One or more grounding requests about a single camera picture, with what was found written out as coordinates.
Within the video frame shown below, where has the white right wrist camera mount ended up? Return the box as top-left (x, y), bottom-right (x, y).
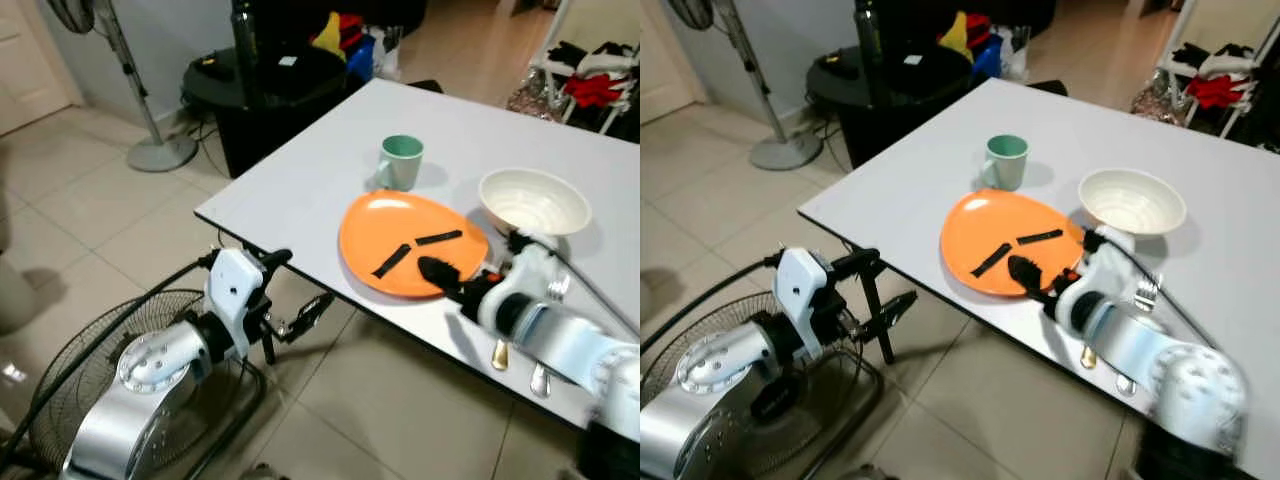
top-left (1050, 240), bottom-right (1126, 319)
top-left (480, 242), bottom-right (563, 323)

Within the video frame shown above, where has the tall black bottle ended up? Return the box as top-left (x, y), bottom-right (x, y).
top-left (231, 0), bottom-right (260, 83)
top-left (854, 0), bottom-right (887, 102)

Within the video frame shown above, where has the white door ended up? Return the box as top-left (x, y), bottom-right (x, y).
top-left (0, 0), bottom-right (83, 138)
top-left (640, 0), bottom-right (693, 123)

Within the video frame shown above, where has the black round side table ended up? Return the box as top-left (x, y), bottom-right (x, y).
top-left (807, 44), bottom-right (987, 170)
top-left (182, 44), bottom-right (377, 180)

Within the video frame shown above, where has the orange round plate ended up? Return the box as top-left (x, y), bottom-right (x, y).
top-left (940, 188), bottom-right (1087, 299)
top-left (338, 190), bottom-right (492, 300)

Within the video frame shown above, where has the green ceramic mug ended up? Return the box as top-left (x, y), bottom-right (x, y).
top-left (375, 135), bottom-right (425, 193)
top-left (980, 134), bottom-right (1029, 193)

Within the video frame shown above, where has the grey pedestal fan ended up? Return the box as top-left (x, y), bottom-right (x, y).
top-left (45, 0), bottom-right (199, 174)
top-left (668, 0), bottom-right (824, 172)

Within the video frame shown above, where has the red garment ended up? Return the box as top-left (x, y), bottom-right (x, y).
top-left (1187, 75), bottom-right (1252, 110)
top-left (562, 72), bottom-right (627, 110)

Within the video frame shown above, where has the yellow cloth item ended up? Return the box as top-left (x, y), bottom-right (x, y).
top-left (938, 12), bottom-right (972, 60)
top-left (312, 12), bottom-right (347, 62)

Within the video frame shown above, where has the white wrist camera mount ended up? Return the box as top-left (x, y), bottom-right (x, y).
top-left (480, 242), bottom-right (563, 323)
top-left (204, 247), bottom-right (267, 347)
top-left (774, 246), bottom-right (834, 353)
top-left (1050, 240), bottom-right (1126, 319)

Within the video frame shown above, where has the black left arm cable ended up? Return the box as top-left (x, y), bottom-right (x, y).
top-left (640, 257), bottom-right (782, 353)
top-left (0, 254), bottom-right (217, 443)

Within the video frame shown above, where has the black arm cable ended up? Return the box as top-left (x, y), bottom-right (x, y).
top-left (640, 257), bottom-right (782, 353)
top-left (0, 254), bottom-right (217, 443)
top-left (543, 244), bottom-right (641, 343)
top-left (1103, 238), bottom-right (1218, 353)

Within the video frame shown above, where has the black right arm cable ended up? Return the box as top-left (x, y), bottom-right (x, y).
top-left (543, 244), bottom-right (641, 343)
top-left (1103, 238), bottom-right (1218, 353)

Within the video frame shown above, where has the blue bag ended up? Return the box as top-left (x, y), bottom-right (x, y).
top-left (972, 35), bottom-right (1005, 82)
top-left (347, 35), bottom-right (377, 82)

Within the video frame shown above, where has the black floor fan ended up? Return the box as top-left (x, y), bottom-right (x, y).
top-left (640, 308), bottom-right (887, 480)
top-left (27, 288), bottom-right (268, 480)

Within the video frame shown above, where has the silver metal fork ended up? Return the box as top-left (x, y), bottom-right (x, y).
top-left (1114, 274), bottom-right (1162, 397)
top-left (529, 274), bottom-right (572, 399)

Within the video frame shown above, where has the white clothes drying rack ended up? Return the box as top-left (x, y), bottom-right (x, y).
top-left (527, 0), bottom-right (641, 137)
top-left (1154, 0), bottom-right (1280, 142)

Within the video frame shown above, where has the white ceramic bowl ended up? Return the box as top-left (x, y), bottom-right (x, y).
top-left (478, 168), bottom-right (593, 239)
top-left (1077, 168), bottom-right (1188, 237)

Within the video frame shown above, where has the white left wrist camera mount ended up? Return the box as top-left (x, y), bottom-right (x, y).
top-left (774, 246), bottom-right (834, 353)
top-left (204, 247), bottom-right (267, 347)

